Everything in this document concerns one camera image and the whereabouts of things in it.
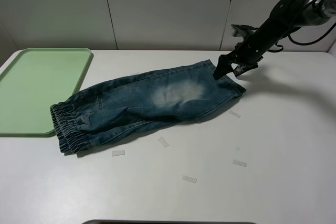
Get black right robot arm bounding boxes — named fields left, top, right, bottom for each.
left=213, top=0, right=335, bottom=80

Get clear tape strip front right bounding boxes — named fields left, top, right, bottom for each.
left=232, top=159, right=247, bottom=167

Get black right camera cable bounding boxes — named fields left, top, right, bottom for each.
left=270, top=0, right=336, bottom=53

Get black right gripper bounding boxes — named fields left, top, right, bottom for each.
left=213, top=17, right=289, bottom=80

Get clear tape strip front centre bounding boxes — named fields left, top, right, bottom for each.
left=182, top=175, right=197, bottom=184

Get clear tape strip front left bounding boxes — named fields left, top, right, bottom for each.
left=112, top=150, right=125, bottom=157

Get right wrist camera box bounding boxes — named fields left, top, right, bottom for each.
left=230, top=24, right=258, bottom=39

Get green plastic tray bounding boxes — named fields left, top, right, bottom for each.
left=1, top=48, right=93, bottom=136

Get children's blue denim shorts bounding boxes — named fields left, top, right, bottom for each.
left=50, top=60, right=245, bottom=154

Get clear tape strip right middle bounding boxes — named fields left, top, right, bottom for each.
left=230, top=111, right=241, bottom=118

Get clear tape strip tilted centre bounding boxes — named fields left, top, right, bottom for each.
left=158, top=137, right=169, bottom=148

